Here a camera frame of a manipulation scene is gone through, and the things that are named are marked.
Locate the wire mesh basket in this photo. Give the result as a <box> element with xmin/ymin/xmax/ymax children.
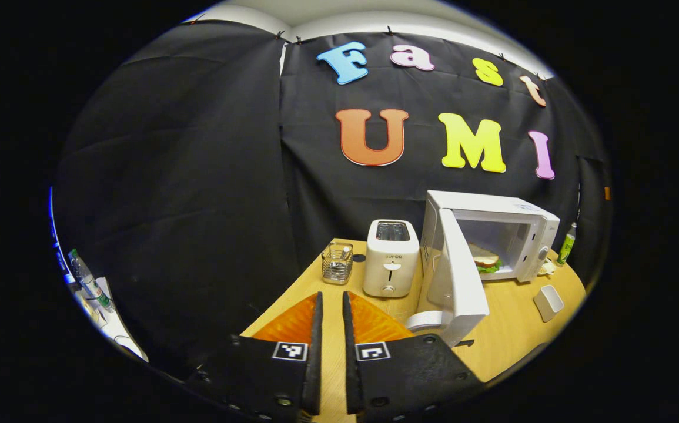
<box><xmin>321</xmin><ymin>241</ymin><xmax>354</xmax><ymax>286</ymax></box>

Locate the clear plastic bottle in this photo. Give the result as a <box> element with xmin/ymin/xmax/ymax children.
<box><xmin>68</xmin><ymin>248</ymin><xmax>116</xmax><ymax>313</ymax></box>

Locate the white toaster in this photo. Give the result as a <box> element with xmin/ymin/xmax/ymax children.
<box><xmin>363</xmin><ymin>219</ymin><xmax>421</xmax><ymax>298</ymax></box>

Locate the white microwave oven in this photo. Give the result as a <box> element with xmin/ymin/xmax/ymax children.
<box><xmin>405</xmin><ymin>189</ymin><xmax>561</xmax><ymax>347</ymax></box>

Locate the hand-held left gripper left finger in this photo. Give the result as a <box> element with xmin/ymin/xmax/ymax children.
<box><xmin>188</xmin><ymin>291</ymin><xmax>324</xmax><ymax>421</ymax></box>

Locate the white side table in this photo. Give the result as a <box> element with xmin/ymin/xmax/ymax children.
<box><xmin>73</xmin><ymin>276</ymin><xmax>149</xmax><ymax>363</ymax></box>

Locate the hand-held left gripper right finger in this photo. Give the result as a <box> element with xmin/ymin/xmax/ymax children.
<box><xmin>342</xmin><ymin>290</ymin><xmax>486</xmax><ymax>423</ymax></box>

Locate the white sandwich tray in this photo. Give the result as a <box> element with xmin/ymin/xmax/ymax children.
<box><xmin>533</xmin><ymin>284</ymin><xmax>565</xmax><ymax>323</ymax></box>

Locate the green label drink bottle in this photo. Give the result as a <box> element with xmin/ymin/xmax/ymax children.
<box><xmin>556</xmin><ymin>221</ymin><xmax>578</xmax><ymax>267</ymax></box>

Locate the sandwich with lettuce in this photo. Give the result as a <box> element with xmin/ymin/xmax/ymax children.
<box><xmin>470</xmin><ymin>244</ymin><xmax>503</xmax><ymax>274</ymax></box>

